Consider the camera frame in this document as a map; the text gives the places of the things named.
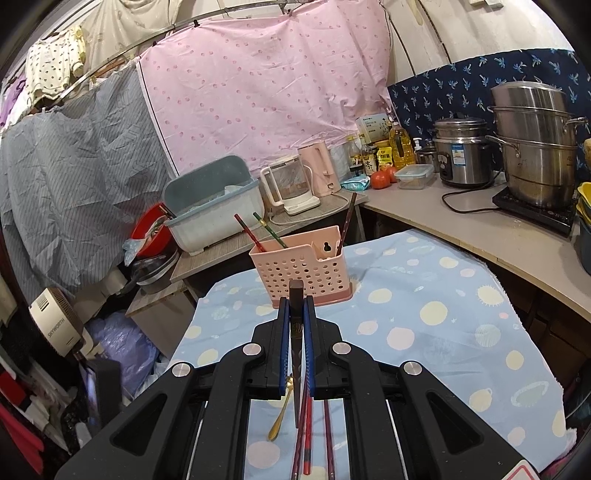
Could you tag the yellow cooking oil bottle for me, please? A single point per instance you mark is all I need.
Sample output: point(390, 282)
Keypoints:
point(400, 145)

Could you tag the grey-blue dish drainer box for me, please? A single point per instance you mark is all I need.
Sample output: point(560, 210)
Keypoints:
point(207, 212)

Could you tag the gold flower spoon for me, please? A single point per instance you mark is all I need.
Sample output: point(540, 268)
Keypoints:
point(279, 422)

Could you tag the curved wooden counter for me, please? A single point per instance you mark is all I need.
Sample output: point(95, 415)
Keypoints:
point(485, 244)

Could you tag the red plastic bowl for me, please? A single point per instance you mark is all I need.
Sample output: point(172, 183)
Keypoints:
point(147, 226)

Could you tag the dark brown chopstick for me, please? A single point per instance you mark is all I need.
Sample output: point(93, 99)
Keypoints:
point(296, 295)
point(328, 438)

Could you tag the pink dotted curtain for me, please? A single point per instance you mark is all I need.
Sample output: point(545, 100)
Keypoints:
point(268, 92)

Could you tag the clear food container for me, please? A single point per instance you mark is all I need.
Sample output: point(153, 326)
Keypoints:
point(414, 177)

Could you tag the small dark sauce bottle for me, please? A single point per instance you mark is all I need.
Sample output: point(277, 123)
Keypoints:
point(369, 164)

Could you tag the pink electric kettle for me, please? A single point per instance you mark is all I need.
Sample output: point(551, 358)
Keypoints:
point(318, 168)

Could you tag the green chopstick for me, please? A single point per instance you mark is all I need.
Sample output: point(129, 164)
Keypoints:
point(270, 230)

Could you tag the cream hanging cloth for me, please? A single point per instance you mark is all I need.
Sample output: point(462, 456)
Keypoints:
point(152, 23)

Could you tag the low wooden side table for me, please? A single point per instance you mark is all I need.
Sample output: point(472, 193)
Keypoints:
point(212, 265)

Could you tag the purple hanging garment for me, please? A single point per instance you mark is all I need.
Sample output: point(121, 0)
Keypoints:
point(11, 101)

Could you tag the blue wet wipes pack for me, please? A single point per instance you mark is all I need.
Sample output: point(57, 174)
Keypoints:
point(355, 184)

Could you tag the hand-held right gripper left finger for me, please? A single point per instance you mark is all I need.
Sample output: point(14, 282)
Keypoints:
point(285, 341)

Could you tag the grey striped curtain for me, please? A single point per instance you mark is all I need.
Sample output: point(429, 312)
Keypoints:
point(83, 184)

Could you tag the red tomatoes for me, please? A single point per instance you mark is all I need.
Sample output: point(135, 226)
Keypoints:
point(381, 179)

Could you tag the light blue plastic bag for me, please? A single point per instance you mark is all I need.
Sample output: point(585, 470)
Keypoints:
point(134, 249)

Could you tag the sauce bottles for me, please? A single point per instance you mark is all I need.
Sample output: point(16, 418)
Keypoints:
point(354, 157)

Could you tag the white electric fan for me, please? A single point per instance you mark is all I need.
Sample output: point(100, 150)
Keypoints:
point(57, 323)

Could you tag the yellow seasoning packet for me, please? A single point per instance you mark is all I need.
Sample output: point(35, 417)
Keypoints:
point(384, 158)

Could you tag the purple plastic bag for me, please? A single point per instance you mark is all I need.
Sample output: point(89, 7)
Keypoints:
point(124, 350)

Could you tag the navy leaf print cloth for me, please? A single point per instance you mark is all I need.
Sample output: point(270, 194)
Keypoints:
point(443, 92)

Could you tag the black induction cooker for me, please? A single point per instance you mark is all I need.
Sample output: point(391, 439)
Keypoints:
point(531, 214)

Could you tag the stacked steel steamer pot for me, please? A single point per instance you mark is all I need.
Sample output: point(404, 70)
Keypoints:
point(535, 152)

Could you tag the white and green carton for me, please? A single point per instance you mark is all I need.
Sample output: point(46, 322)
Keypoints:
point(371, 128)

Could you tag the red cloth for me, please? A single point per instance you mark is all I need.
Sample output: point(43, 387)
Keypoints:
point(18, 415)

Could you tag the glass kettle with white base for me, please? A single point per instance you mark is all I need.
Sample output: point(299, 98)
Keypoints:
point(293, 187)

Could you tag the blue planet print tablecloth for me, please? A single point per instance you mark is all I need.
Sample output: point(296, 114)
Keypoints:
point(438, 332)

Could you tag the tan loofah sponge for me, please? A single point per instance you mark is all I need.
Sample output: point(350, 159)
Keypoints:
point(587, 152)

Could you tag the white pump bottle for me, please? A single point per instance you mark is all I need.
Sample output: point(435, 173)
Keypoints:
point(419, 150)

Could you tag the steel rice cooker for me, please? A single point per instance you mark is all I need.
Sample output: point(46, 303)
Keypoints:
point(461, 154)

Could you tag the dark blue plastic basin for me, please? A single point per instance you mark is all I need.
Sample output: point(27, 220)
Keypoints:
point(584, 249)

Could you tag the white dotted baby garment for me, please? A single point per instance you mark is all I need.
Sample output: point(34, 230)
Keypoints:
point(53, 64)

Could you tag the pink perforated utensil holder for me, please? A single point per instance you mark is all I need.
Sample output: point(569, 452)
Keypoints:
point(277, 272)

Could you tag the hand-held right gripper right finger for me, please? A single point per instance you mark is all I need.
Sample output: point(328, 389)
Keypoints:
point(308, 341)

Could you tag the dark wok pan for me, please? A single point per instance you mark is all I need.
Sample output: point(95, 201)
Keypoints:
point(152, 272)

